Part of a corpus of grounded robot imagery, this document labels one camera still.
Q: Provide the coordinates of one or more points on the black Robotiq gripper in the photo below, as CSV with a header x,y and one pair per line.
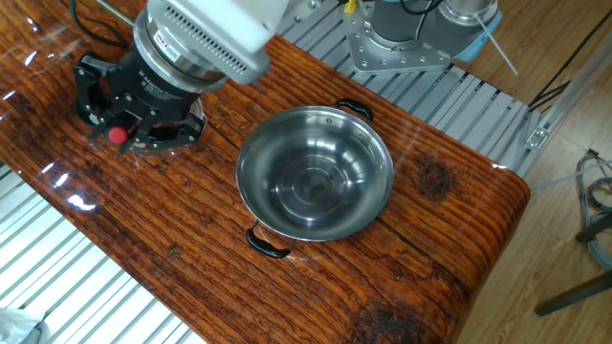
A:
x,y
153,95

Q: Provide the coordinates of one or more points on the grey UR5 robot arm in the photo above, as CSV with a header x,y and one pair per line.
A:
x,y
440,28

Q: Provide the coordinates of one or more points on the vented wrist adapter box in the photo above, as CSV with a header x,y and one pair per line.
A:
x,y
215,48

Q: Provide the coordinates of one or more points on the wood-grain vinyl table cover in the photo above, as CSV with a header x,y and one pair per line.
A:
x,y
191,239

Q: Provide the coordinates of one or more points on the yellow tag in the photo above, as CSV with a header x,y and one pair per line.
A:
x,y
350,6

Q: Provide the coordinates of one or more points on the white plastic bag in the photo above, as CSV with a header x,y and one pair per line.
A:
x,y
19,329

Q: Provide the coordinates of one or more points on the white zip tie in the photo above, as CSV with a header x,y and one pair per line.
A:
x,y
497,45

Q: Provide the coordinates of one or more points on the translucent tube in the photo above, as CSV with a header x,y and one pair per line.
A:
x,y
564,179

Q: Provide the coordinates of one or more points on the dark furniture leg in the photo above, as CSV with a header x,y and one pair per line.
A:
x,y
595,229
574,294

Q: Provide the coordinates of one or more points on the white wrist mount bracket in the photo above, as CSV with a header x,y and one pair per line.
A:
x,y
229,19

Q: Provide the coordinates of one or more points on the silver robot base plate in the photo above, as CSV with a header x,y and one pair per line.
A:
x,y
378,55

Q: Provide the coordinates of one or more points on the aluminium frame bar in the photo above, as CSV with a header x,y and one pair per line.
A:
x,y
574,95

